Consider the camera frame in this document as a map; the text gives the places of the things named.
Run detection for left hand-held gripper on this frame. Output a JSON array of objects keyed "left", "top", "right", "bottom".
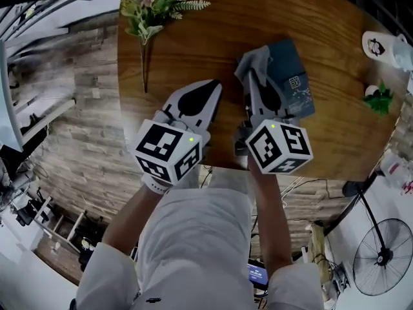
[{"left": 133, "top": 79, "right": 223, "bottom": 187}]

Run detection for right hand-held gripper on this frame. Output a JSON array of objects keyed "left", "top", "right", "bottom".
[{"left": 234, "top": 72, "right": 314, "bottom": 175}]

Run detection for dark blue notebook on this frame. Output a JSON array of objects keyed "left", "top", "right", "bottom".
[{"left": 238, "top": 38, "right": 316, "bottom": 119}]

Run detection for grey cleaning cloth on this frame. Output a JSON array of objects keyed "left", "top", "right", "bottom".
[{"left": 234, "top": 45, "right": 274, "bottom": 88}]

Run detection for person's left forearm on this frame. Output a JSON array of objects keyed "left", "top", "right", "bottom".
[{"left": 102, "top": 181, "right": 168, "bottom": 256}]

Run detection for person's right forearm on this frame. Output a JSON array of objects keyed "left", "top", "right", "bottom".
[{"left": 247, "top": 163, "right": 294, "bottom": 276}]

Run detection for person's light trousers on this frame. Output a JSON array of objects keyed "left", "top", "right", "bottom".
[{"left": 180, "top": 165, "right": 254, "bottom": 195}]

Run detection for white wristband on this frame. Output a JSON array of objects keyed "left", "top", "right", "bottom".
[{"left": 141, "top": 172, "right": 172, "bottom": 195}]

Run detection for artificial flower bouquet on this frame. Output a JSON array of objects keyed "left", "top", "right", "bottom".
[{"left": 119, "top": 0, "right": 212, "bottom": 94}]

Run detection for small white potted plant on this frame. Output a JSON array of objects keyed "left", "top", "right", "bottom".
[{"left": 361, "top": 81, "right": 395, "bottom": 116}]

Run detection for white printed vase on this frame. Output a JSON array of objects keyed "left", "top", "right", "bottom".
[{"left": 361, "top": 30, "right": 413, "bottom": 72}]

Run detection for person's white shirt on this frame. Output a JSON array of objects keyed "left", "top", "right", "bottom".
[{"left": 76, "top": 187, "right": 325, "bottom": 310}]

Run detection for white plastic bag red print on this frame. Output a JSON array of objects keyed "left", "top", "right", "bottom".
[{"left": 377, "top": 147, "right": 413, "bottom": 196}]

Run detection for beige wooden ornament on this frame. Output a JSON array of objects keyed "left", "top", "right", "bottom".
[{"left": 306, "top": 221, "right": 327, "bottom": 264}]

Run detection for white storage rack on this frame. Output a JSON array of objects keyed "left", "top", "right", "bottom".
[{"left": 32, "top": 195, "right": 97, "bottom": 254}]

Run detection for black device with screen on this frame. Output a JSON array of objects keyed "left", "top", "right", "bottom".
[{"left": 247, "top": 259, "right": 269, "bottom": 287}]

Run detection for black bag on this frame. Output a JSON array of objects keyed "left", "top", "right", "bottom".
[{"left": 0, "top": 145, "right": 33, "bottom": 177}]

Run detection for black standing fan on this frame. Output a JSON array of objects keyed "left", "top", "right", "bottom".
[{"left": 341, "top": 179, "right": 409, "bottom": 296}]

